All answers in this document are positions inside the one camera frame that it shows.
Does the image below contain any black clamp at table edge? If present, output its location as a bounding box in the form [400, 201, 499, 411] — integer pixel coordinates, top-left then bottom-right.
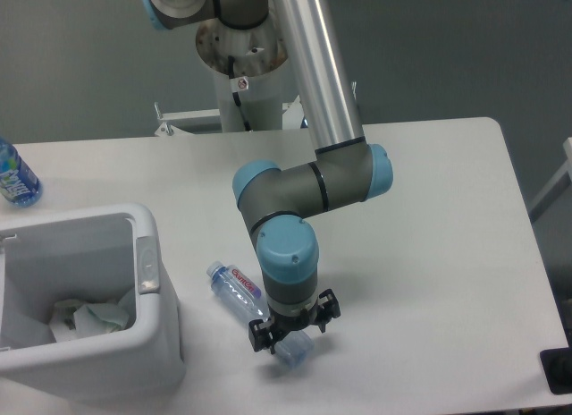
[540, 347, 571, 395]

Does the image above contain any white paper wrapper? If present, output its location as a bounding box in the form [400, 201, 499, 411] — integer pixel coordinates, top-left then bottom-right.
[72, 290, 136, 338]

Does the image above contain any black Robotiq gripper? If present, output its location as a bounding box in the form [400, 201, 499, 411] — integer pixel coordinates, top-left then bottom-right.
[248, 289, 340, 355]

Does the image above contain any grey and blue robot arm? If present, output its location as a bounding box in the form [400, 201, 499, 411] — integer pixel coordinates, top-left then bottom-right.
[141, 0, 393, 351]

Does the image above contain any blue labelled drink bottle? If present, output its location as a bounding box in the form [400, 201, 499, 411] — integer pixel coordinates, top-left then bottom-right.
[1, 139, 43, 208]

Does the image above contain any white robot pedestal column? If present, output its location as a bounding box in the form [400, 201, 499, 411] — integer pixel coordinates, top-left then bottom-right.
[196, 13, 288, 132]

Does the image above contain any crumpled trash inside can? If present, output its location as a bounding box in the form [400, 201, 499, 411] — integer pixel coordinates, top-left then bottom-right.
[48, 299, 85, 343]

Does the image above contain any white frame at right edge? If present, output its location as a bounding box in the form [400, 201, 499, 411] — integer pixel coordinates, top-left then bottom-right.
[528, 138, 571, 223]

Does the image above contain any black cable on pedestal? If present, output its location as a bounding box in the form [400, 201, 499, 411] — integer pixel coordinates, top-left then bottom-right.
[226, 55, 253, 132]

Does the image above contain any white plastic trash can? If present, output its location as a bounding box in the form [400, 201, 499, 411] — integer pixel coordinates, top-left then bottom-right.
[1, 203, 186, 401]

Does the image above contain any white metal base frame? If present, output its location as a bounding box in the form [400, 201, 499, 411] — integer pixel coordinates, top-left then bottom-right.
[153, 80, 358, 138]

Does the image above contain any clear plastic water bottle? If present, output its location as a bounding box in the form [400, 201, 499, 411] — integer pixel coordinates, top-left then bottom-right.
[206, 261, 314, 368]

